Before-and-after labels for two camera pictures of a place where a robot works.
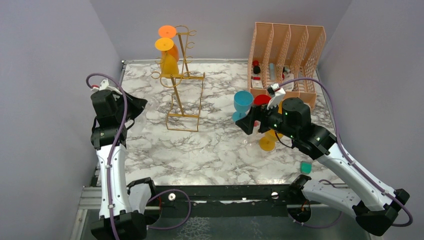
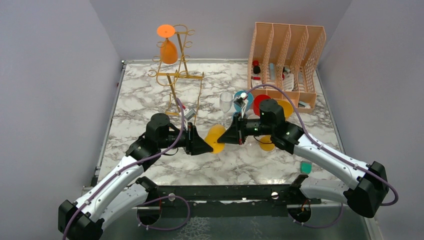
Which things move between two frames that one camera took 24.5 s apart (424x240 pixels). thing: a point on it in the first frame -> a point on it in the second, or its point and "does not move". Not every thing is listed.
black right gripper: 259,113 -> 236,134
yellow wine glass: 267,143 does not move
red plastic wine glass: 262,99 does not move
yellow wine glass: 169,64 -> 212,136
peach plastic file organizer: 287,55 does not move
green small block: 305,167 does not move
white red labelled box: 256,83 does not move
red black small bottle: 256,68 does not move
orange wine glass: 169,31 does not move
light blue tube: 272,71 does not move
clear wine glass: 153,113 -> 226,101
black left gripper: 138,104 -> 195,144
